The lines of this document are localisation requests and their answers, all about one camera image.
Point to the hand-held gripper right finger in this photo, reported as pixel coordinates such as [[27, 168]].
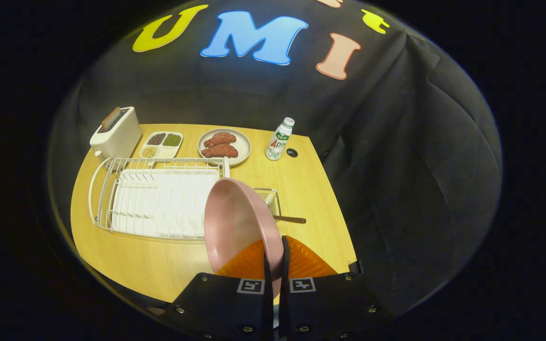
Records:
[[284, 303]]

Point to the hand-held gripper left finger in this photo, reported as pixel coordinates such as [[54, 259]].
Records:
[[268, 303]]

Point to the pink plate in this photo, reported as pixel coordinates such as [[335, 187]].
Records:
[[235, 222]]

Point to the beige round plate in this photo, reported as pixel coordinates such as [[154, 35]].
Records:
[[242, 142]]

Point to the white ribbed drip tray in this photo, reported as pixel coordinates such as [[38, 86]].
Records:
[[159, 203]]

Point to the red meat piece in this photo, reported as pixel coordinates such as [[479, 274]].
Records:
[[221, 139], [220, 151]]

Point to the white drink bottle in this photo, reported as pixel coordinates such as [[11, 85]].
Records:
[[278, 139]]

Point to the white divided tray with beans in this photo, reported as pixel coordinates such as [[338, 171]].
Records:
[[166, 151]]

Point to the white toaster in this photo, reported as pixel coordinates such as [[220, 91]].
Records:
[[121, 135]]

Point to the brown toast slice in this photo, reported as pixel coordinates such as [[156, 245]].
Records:
[[110, 119]]

